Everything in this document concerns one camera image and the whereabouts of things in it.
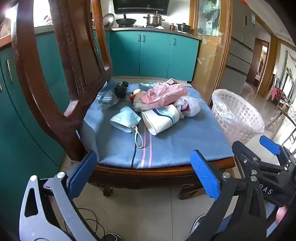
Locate person's blue trousers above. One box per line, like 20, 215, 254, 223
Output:
216, 202, 281, 239

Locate teal side cabinet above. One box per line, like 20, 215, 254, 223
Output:
0, 30, 70, 232

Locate white paper cup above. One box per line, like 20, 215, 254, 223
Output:
141, 104, 181, 135

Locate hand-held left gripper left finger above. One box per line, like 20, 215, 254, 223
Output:
19, 151, 102, 241

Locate grey refrigerator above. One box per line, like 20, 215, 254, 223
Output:
223, 0, 257, 87

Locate blue striped seat cushion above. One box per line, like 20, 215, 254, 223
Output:
79, 77, 234, 169

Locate steel mixing bowl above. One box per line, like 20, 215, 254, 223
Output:
102, 13, 115, 28

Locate black casserole pot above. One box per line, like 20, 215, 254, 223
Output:
177, 22, 192, 33

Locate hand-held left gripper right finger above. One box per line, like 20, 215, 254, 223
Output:
188, 149, 273, 241

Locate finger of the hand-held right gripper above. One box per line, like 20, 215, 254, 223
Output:
259, 136, 296, 167
232, 140, 286, 178

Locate light wooden chair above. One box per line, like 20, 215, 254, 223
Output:
266, 104, 296, 149

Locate black wok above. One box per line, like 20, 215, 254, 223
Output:
115, 14, 137, 26

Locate wood-framed glass door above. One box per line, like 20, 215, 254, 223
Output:
188, 0, 233, 105

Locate person's grey shoe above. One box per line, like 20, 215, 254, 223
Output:
189, 214, 207, 235

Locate white plastic basket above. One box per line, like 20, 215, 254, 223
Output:
211, 89, 265, 145

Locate white plastic bag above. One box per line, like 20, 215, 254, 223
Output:
173, 95, 200, 119

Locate green wall garland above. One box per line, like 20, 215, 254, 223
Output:
279, 50, 290, 88

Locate teal kitchen cabinet with counter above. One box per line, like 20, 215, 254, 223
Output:
92, 27, 201, 82

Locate blue face mask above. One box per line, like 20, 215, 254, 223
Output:
110, 106, 145, 149

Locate steel cooking pot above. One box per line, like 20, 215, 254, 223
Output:
143, 11, 165, 26

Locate light blue plastic bag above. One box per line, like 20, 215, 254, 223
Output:
138, 82, 156, 91

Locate black plastic bag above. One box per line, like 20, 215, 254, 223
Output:
113, 81, 129, 99

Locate black range hood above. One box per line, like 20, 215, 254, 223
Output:
112, 0, 170, 15

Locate pink plastic bag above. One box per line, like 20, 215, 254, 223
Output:
133, 82, 188, 112

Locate pink hanging cloth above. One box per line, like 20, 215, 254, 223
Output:
271, 85, 285, 100

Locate black floor cable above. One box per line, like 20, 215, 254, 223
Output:
76, 207, 110, 241

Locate person's right hand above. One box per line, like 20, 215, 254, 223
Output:
275, 205, 288, 223

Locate clear crumpled plastic wrapper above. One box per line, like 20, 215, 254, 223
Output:
99, 91, 119, 109

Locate dark wooden chair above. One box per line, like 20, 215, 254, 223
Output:
13, 0, 236, 200

